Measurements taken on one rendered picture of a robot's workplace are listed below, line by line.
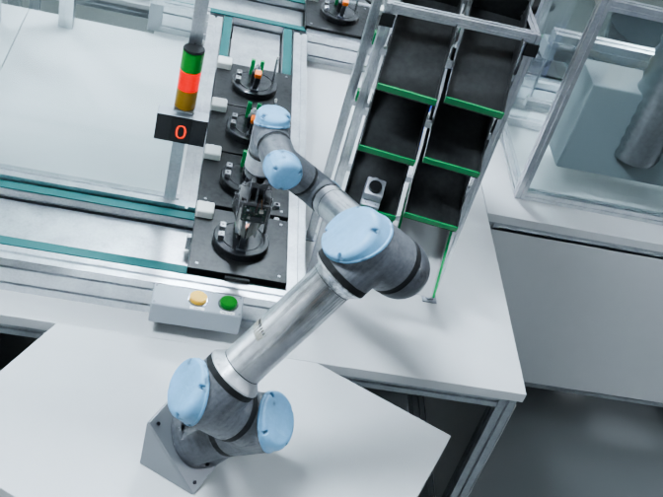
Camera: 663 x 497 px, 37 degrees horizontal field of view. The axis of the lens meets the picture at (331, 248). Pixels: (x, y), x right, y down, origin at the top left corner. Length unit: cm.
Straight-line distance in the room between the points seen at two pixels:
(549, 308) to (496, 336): 74
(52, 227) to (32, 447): 63
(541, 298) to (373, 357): 101
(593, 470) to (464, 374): 128
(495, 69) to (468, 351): 74
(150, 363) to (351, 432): 48
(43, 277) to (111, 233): 24
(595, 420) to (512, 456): 43
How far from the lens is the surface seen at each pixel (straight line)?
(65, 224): 256
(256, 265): 244
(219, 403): 186
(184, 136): 243
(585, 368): 362
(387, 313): 259
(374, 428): 231
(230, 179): 266
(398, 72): 219
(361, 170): 239
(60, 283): 241
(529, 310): 337
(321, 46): 352
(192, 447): 205
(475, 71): 226
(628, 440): 389
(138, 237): 254
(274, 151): 207
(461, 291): 275
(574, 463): 370
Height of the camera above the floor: 256
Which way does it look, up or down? 39 degrees down
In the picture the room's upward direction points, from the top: 17 degrees clockwise
